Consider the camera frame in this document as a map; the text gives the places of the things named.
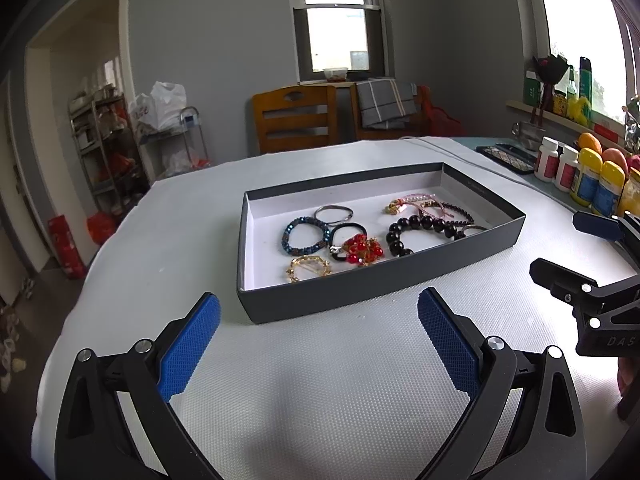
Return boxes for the black bead bracelet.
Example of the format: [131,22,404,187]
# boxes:
[386,214,466,257]

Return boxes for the grey cardboard box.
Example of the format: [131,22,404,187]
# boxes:
[236,161,527,326]

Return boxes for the metal shelf rack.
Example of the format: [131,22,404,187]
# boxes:
[67,85,151,216]

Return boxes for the green spray can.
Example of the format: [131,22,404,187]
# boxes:
[579,56,593,126]

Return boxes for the red plastic bag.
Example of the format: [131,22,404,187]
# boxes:
[86,211,118,246]

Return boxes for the green box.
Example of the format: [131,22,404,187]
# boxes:
[522,67,543,111]

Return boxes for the blue bead bracelet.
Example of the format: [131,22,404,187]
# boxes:
[281,216,331,256]

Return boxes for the folded grey plaid blanket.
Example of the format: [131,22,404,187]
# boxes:
[356,77,418,131]

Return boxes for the silver bangle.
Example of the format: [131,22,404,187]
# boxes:
[314,204,354,226]

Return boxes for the pink cord bracelet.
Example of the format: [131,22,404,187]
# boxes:
[385,192,451,221]

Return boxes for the white bottle with red label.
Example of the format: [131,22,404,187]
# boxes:
[555,144,580,193]
[535,136,560,183]

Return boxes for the glass mug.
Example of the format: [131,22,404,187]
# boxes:
[511,121,546,151]

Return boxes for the sash window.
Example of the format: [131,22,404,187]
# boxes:
[287,0,393,86]

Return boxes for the white plastic bag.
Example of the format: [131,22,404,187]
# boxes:
[129,81,188,133]

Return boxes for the dark purple bead bracelet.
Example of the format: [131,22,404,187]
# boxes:
[435,201,476,228]

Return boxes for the yellow-capped blue label bottle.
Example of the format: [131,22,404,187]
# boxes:
[591,160,627,217]
[570,147,603,206]

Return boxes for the black flower bouquet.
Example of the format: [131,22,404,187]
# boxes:
[531,52,571,128]

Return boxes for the phone with patterned case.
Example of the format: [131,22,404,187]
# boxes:
[476,145,537,176]

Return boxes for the wooden window ledge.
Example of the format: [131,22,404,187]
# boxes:
[506,100,631,137]

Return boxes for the red carton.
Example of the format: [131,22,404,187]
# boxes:
[47,215,88,280]

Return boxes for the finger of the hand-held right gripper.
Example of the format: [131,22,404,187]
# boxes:
[572,210,640,261]
[530,257,640,318]

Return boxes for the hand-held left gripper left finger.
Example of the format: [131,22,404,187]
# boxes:
[54,291,222,480]

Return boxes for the red bead bracelet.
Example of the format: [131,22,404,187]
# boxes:
[342,234,386,267]

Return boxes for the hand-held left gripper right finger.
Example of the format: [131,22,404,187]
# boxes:
[417,287,587,480]

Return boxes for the person's right hand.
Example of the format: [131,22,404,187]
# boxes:
[617,357,633,421]

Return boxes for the gold chain bracelet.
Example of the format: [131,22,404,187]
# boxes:
[285,255,333,283]

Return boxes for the orange fruit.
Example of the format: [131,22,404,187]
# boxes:
[577,131,603,156]

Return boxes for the black hair tie bracelet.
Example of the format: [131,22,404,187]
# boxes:
[327,222,368,261]

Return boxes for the metal trolley cart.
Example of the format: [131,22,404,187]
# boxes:
[137,106,211,181]

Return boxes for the orange juice jar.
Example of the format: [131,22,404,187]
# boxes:
[617,167,640,218]

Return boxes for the wooden chair with blanket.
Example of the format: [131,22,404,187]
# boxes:
[349,82,431,142]

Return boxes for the red apple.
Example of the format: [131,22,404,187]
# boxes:
[601,147,628,173]

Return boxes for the large bright window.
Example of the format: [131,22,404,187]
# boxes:
[507,0,640,126]

